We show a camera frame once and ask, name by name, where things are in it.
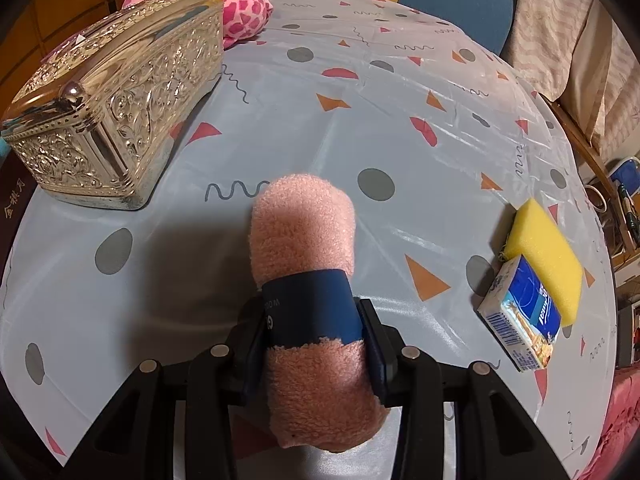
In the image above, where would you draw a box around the pink towel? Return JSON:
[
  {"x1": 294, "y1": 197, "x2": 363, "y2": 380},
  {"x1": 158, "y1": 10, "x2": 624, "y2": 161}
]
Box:
[{"x1": 249, "y1": 174, "x2": 392, "y2": 453}]

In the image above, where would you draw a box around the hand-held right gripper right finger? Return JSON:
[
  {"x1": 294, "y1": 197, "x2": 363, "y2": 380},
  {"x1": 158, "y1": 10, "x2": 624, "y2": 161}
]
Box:
[{"x1": 352, "y1": 297, "x2": 571, "y2": 480}]

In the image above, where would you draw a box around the wooden bed frame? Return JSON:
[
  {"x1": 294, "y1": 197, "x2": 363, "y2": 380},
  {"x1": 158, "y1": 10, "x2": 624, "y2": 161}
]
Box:
[{"x1": 542, "y1": 92, "x2": 621, "y2": 196}]

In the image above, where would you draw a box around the red patterned cloth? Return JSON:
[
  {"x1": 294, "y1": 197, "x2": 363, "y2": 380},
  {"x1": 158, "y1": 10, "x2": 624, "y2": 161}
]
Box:
[{"x1": 590, "y1": 360, "x2": 640, "y2": 480}]

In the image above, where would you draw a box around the beige striped bed cover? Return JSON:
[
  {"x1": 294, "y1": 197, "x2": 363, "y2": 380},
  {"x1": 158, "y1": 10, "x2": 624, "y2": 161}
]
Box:
[{"x1": 487, "y1": 0, "x2": 640, "y2": 161}]

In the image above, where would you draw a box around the dark brown book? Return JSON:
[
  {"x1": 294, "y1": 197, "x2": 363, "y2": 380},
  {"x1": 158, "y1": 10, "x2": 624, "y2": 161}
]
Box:
[{"x1": 0, "y1": 152, "x2": 38, "y2": 281}]

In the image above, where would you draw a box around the blue tissue packet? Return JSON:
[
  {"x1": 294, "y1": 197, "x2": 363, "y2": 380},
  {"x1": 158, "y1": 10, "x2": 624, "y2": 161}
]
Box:
[{"x1": 476, "y1": 254, "x2": 563, "y2": 373}]

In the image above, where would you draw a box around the silver ornate tissue box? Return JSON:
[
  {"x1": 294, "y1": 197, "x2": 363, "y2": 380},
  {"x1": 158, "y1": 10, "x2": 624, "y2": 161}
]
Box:
[{"x1": 0, "y1": 0, "x2": 225, "y2": 211}]

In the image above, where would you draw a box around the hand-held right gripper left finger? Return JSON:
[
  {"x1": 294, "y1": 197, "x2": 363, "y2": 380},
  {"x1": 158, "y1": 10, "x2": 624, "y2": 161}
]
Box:
[{"x1": 60, "y1": 296, "x2": 273, "y2": 480}]

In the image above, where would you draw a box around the pink spotted plush toy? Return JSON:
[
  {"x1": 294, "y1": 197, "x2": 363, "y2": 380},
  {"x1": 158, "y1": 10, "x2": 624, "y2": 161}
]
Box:
[{"x1": 122, "y1": 0, "x2": 273, "y2": 51}]

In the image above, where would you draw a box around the yellow sponge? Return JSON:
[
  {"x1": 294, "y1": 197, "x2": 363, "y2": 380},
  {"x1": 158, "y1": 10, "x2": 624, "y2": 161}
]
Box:
[{"x1": 501, "y1": 197, "x2": 585, "y2": 328}]

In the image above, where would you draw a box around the blue folding chair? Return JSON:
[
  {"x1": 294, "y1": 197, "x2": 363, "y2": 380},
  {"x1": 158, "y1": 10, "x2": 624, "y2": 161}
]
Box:
[{"x1": 607, "y1": 159, "x2": 640, "y2": 196}]

